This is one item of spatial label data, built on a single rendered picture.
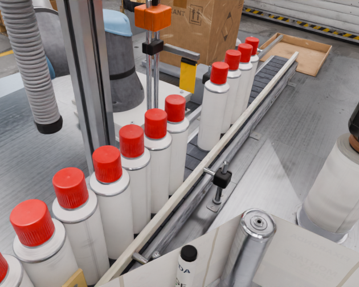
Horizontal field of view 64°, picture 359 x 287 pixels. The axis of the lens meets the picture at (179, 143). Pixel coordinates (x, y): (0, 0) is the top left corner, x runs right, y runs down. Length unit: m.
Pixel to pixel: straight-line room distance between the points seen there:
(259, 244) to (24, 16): 0.33
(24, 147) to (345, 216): 0.71
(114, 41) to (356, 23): 4.28
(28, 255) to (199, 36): 0.86
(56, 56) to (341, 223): 0.63
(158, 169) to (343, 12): 4.48
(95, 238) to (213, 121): 0.35
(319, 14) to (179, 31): 3.92
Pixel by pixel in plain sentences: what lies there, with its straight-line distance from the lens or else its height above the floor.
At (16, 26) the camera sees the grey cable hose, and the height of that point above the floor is 1.21.
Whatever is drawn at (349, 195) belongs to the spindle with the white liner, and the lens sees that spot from 0.50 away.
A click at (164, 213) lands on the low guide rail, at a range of 0.50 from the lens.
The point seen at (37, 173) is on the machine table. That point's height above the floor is 0.83.
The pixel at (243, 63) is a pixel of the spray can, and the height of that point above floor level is 1.05.
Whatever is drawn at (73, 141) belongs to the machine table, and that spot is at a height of 0.83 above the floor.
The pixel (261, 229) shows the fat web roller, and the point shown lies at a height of 1.07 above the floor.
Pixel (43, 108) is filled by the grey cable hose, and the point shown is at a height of 1.11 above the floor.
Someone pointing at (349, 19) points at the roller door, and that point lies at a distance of 4.79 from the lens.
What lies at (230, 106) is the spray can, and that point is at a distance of 0.69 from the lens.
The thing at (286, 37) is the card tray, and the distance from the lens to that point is 1.58.
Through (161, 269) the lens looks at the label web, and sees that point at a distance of 0.31.
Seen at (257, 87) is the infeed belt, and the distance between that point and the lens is 0.98.
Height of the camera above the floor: 1.32
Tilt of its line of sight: 39 degrees down
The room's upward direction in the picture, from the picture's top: 5 degrees clockwise
